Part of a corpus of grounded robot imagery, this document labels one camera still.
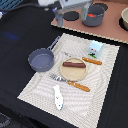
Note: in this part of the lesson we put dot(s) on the brown toy sausage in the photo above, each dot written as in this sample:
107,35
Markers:
70,64

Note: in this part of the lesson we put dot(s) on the beige bowl on stove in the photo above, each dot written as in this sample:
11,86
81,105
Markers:
124,15

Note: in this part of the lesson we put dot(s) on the knife with wooden handle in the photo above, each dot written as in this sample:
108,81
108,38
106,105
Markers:
84,58

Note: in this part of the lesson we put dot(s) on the light blue cup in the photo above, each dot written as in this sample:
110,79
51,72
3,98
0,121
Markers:
95,49

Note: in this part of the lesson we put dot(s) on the beige round plate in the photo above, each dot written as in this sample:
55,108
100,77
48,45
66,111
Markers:
73,73

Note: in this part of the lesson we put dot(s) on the fork with wooden handle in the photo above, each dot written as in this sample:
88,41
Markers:
60,79

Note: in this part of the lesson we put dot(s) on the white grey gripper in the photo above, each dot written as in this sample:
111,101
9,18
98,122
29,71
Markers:
67,5

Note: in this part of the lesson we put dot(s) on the beige woven placemat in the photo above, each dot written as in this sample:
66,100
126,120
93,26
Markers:
80,108

